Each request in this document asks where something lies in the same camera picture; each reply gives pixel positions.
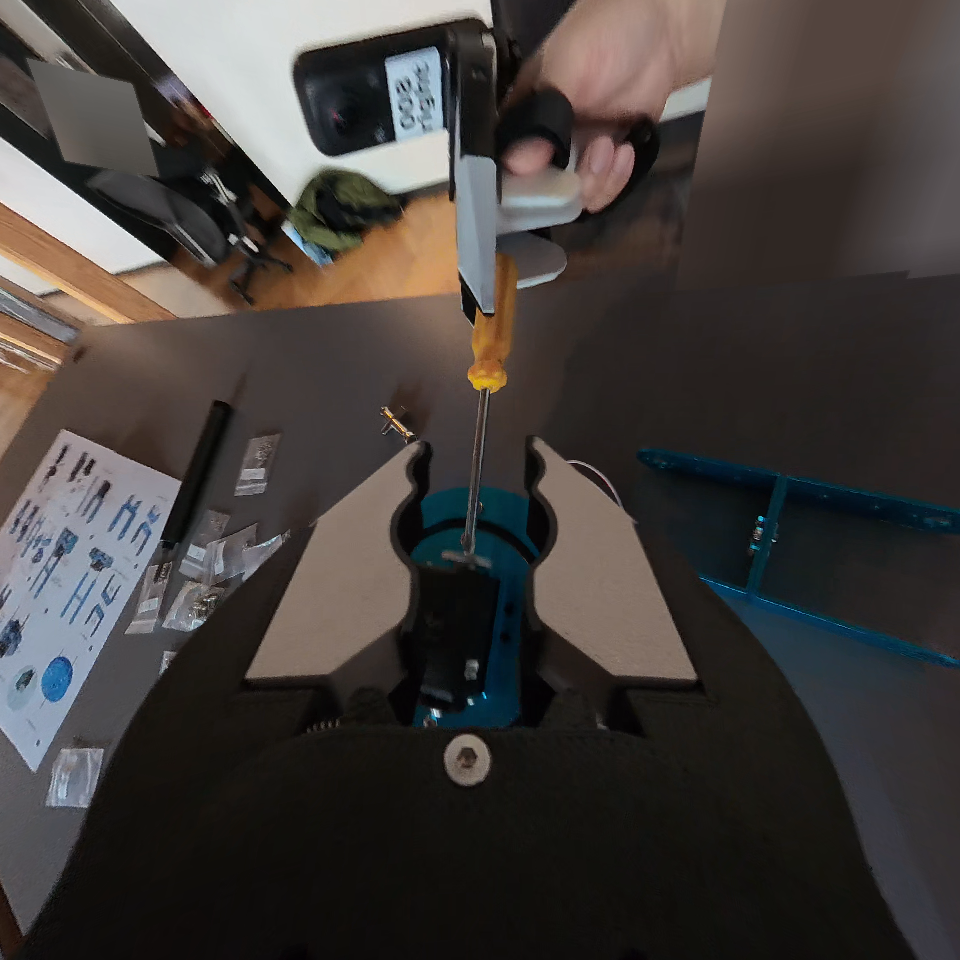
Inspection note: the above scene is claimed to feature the pile of small screw bags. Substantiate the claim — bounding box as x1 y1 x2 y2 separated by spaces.
46 431 294 810

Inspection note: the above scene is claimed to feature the black office chair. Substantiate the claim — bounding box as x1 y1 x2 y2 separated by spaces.
86 168 294 305

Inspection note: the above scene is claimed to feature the green backpack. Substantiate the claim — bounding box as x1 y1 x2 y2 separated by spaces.
288 171 406 264

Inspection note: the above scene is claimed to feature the blue metal frame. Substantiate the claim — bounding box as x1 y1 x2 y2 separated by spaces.
637 447 960 669

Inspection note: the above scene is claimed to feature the thin white wire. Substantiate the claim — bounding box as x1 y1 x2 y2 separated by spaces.
567 459 625 505

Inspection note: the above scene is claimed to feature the black servo motor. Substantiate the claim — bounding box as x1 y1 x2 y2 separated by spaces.
411 564 505 715

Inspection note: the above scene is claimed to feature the yellow handle screwdriver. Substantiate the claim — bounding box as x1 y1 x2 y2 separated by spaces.
461 253 520 560

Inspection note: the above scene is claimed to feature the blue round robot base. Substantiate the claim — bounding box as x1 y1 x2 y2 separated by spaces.
408 486 545 729

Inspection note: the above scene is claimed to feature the dark grey desk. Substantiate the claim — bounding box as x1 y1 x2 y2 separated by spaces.
0 273 960 939

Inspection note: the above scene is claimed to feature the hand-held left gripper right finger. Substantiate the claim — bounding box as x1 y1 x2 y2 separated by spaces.
525 436 700 684

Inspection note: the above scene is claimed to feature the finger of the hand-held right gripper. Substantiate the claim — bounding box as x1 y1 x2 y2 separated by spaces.
498 228 569 291
453 153 501 318

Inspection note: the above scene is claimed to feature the printed instruction sheet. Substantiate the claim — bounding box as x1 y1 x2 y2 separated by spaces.
0 429 183 774

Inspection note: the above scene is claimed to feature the black cylinder tool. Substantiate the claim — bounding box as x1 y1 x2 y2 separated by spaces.
153 399 234 586

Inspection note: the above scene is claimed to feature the person's right hand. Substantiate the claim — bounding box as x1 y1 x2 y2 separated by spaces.
501 0 729 216

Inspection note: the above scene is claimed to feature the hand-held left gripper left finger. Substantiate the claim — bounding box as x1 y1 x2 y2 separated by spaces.
246 441 434 685

